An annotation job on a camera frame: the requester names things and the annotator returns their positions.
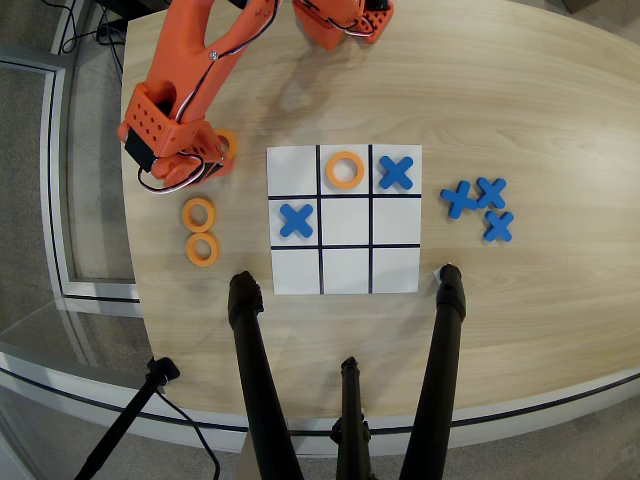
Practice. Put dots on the thick black tripod leg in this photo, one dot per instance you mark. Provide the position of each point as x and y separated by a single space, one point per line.
255 360
440 360

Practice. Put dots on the grey metal floor frame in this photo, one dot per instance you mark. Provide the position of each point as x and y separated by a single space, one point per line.
55 150

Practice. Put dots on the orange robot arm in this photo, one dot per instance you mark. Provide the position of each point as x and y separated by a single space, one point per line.
190 50

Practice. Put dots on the blue foam cross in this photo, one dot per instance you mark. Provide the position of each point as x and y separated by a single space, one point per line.
296 220
491 193
459 199
499 226
396 173

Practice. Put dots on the slim black stand pole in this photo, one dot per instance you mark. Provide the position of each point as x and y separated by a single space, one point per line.
125 415

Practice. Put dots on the small white sticker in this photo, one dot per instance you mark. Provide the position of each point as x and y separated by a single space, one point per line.
436 275

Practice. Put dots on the white tic-tac-toe board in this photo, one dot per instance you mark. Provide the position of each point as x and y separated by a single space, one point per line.
345 220

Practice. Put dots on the thin black tripod leg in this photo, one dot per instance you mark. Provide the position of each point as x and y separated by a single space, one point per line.
351 400

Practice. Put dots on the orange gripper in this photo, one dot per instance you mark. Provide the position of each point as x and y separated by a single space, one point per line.
214 170

